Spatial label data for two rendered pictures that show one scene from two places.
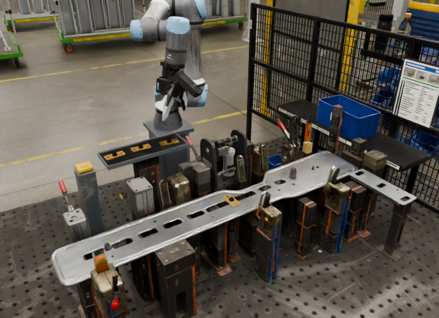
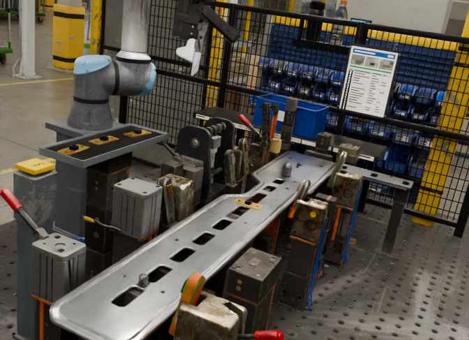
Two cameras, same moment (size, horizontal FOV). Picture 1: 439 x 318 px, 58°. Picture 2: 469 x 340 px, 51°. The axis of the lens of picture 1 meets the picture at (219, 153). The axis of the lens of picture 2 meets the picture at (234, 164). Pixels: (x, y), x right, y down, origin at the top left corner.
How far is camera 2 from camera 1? 0.90 m
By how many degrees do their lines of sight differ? 33
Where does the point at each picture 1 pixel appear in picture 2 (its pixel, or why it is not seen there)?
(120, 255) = (174, 288)
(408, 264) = (411, 260)
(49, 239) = not seen: outside the picture
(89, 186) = (47, 200)
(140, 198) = (149, 207)
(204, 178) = (197, 181)
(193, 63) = (141, 28)
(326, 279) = (357, 291)
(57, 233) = not seen: outside the picture
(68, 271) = (110, 328)
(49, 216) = not seen: outside the picture
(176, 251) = (258, 262)
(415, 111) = (366, 101)
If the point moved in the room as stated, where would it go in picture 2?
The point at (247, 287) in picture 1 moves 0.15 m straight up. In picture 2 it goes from (287, 322) to (296, 277)
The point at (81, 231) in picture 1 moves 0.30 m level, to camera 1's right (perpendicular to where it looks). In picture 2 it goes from (77, 269) to (206, 246)
